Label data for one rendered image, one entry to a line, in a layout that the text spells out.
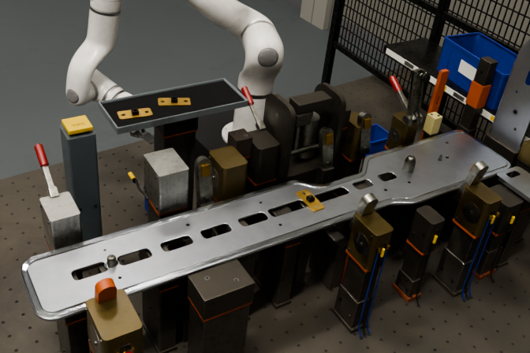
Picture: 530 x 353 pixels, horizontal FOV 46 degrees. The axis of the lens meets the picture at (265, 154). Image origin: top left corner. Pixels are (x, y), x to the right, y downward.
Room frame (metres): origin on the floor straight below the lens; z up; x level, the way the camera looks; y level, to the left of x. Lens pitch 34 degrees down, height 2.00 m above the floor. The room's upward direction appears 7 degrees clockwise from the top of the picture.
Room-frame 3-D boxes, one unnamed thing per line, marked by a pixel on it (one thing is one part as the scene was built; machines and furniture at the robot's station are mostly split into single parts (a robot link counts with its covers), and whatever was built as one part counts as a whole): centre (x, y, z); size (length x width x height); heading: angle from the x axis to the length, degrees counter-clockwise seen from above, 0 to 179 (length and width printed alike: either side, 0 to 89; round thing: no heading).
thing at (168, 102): (1.43, 0.25, 1.17); 0.08 x 0.04 x 0.01; 105
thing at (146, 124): (1.42, 0.25, 1.16); 0.37 x 0.14 x 0.02; 125
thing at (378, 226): (1.16, -0.29, 0.87); 0.12 x 0.07 x 0.35; 35
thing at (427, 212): (1.28, -0.46, 0.84); 0.10 x 0.05 x 0.29; 35
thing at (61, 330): (0.92, 0.39, 0.84); 0.12 x 0.05 x 0.29; 35
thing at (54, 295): (1.26, -0.12, 1.00); 1.38 x 0.22 x 0.02; 125
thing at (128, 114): (1.34, 0.34, 1.17); 0.08 x 0.04 x 0.01; 117
